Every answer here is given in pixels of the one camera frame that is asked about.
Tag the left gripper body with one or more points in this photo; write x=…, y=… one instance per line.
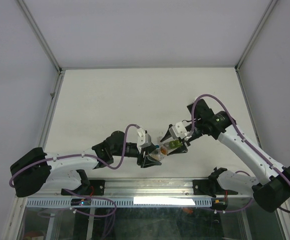
x=130, y=151

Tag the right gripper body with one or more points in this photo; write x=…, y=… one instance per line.
x=197, y=133

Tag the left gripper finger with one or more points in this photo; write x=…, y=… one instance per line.
x=149, y=162
x=152, y=148

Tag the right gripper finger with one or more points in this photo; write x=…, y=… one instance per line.
x=168, y=134
x=180, y=150

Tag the green pill box THUR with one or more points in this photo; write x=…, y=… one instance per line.
x=178, y=143

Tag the clear pill jar gold lid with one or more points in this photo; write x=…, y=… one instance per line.
x=157, y=155

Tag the green pill box SUN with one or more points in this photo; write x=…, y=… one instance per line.
x=172, y=144

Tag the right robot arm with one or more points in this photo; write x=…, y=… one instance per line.
x=270, y=184

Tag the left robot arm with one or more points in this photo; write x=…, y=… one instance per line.
x=39, y=172

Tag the aluminium mounting rail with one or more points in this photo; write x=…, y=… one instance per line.
x=114, y=187

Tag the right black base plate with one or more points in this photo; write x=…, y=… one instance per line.
x=209, y=187

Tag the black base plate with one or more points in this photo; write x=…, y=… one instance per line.
x=93, y=187
x=209, y=187

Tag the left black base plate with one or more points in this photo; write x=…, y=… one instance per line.
x=93, y=187

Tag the grey slotted cable duct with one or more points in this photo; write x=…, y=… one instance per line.
x=125, y=202

